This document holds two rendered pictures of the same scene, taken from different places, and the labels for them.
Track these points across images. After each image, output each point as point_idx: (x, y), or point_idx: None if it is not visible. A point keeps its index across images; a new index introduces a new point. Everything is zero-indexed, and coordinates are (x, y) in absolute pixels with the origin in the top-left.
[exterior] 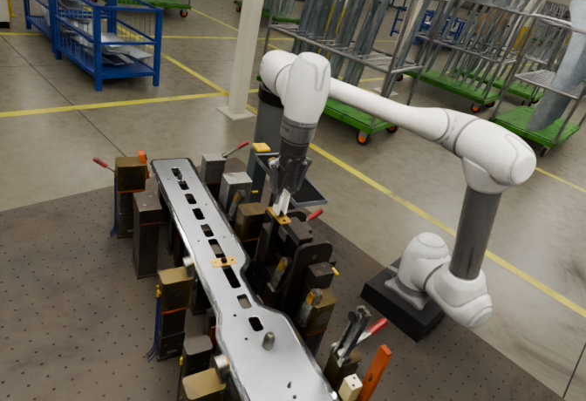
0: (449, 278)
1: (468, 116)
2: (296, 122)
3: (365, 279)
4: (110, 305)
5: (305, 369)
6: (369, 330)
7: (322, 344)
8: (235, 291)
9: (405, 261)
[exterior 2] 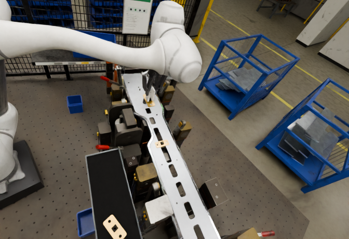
0: (12, 110)
1: None
2: None
3: (22, 208)
4: (201, 175)
5: (132, 93)
6: (109, 79)
7: (96, 150)
8: (156, 125)
9: (8, 160)
